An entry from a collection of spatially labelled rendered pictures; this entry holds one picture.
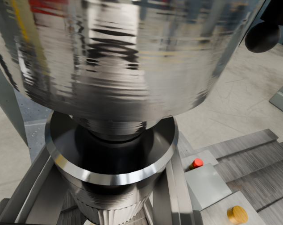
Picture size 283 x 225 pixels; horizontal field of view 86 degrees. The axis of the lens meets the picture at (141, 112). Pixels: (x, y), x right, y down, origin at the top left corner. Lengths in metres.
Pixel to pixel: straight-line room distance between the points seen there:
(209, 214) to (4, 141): 1.72
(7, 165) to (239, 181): 1.56
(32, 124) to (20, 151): 1.20
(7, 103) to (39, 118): 0.10
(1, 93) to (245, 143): 0.73
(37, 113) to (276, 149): 0.73
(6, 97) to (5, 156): 1.21
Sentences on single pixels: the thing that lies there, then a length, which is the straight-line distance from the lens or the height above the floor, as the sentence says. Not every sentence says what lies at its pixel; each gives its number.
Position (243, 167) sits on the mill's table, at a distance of 0.54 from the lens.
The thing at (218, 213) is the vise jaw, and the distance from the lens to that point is 0.31.
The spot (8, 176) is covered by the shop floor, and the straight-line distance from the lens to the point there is 1.61.
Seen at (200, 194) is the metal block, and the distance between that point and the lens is 0.27.
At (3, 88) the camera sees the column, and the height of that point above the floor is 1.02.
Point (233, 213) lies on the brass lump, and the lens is 0.30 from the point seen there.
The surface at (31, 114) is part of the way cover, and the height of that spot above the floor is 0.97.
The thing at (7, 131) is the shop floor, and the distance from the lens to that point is 1.88.
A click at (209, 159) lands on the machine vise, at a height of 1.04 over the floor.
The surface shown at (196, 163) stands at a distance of 0.30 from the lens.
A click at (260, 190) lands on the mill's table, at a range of 0.54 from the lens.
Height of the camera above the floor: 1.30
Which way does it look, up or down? 44 degrees down
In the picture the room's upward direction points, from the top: 12 degrees clockwise
